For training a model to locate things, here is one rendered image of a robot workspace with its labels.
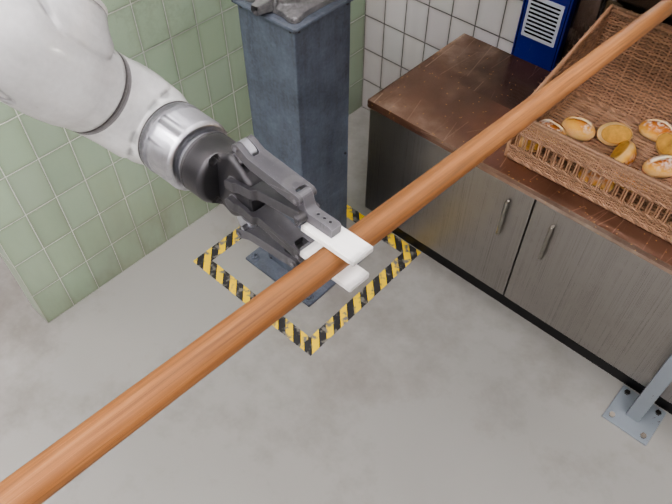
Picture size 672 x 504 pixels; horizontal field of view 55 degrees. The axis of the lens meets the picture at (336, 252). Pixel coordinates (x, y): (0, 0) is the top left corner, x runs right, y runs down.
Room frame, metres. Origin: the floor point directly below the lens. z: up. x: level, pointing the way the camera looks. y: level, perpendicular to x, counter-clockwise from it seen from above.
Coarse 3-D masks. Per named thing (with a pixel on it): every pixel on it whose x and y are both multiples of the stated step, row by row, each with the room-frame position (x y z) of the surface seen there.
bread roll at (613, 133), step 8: (600, 128) 1.44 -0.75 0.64; (608, 128) 1.43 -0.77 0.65; (616, 128) 1.43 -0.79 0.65; (624, 128) 1.43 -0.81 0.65; (600, 136) 1.42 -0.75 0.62; (608, 136) 1.42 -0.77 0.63; (616, 136) 1.42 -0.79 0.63; (624, 136) 1.41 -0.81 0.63; (632, 136) 1.42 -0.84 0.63; (608, 144) 1.41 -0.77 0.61; (616, 144) 1.40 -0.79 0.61
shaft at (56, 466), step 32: (640, 32) 0.92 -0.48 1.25; (576, 64) 0.80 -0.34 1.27; (544, 96) 0.71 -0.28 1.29; (512, 128) 0.63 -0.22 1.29; (448, 160) 0.56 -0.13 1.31; (480, 160) 0.58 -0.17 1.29; (416, 192) 0.50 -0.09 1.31; (384, 224) 0.45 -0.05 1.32; (320, 256) 0.39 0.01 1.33; (288, 288) 0.35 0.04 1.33; (224, 320) 0.31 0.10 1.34; (256, 320) 0.32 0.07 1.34; (192, 352) 0.28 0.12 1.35; (224, 352) 0.28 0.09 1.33; (160, 384) 0.25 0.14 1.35; (192, 384) 0.26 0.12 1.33; (96, 416) 0.22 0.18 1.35; (128, 416) 0.22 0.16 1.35; (64, 448) 0.19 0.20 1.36; (96, 448) 0.19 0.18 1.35; (32, 480) 0.17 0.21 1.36; (64, 480) 0.17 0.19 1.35
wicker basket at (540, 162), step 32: (608, 32) 1.70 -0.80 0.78; (608, 64) 1.66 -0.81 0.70; (640, 64) 1.61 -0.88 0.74; (576, 96) 1.66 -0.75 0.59; (608, 96) 1.62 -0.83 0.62; (640, 96) 1.57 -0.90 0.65; (544, 128) 1.33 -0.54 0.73; (544, 160) 1.31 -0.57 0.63; (576, 160) 1.26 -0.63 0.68; (608, 160) 1.21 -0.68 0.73; (640, 160) 1.36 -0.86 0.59; (576, 192) 1.24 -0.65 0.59; (608, 192) 1.23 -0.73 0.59; (640, 192) 1.14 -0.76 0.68; (640, 224) 1.11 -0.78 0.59
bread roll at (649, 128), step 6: (648, 120) 1.48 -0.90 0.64; (654, 120) 1.47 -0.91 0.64; (660, 120) 1.47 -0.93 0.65; (642, 126) 1.47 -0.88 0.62; (648, 126) 1.46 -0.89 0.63; (654, 126) 1.45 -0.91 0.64; (660, 126) 1.45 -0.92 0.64; (666, 126) 1.44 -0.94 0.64; (642, 132) 1.46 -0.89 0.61; (648, 132) 1.45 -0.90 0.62; (654, 132) 1.44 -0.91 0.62; (660, 132) 1.43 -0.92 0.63; (648, 138) 1.44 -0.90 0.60; (654, 138) 1.43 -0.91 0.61
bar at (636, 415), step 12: (660, 372) 0.87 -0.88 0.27; (648, 384) 0.87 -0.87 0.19; (660, 384) 0.86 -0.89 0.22; (624, 396) 0.93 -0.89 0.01; (636, 396) 0.93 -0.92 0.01; (648, 396) 0.86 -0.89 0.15; (612, 408) 0.89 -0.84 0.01; (624, 408) 0.89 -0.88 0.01; (636, 408) 0.86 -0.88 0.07; (648, 408) 0.85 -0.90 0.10; (612, 420) 0.85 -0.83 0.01; (624, 420) 0.85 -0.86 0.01; (636, 420) 0.85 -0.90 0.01; (648, 420) 0.85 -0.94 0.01; (660, 420) 0.85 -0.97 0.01; (636, 432) 0.81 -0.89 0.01; (648, 432) 0.81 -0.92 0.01
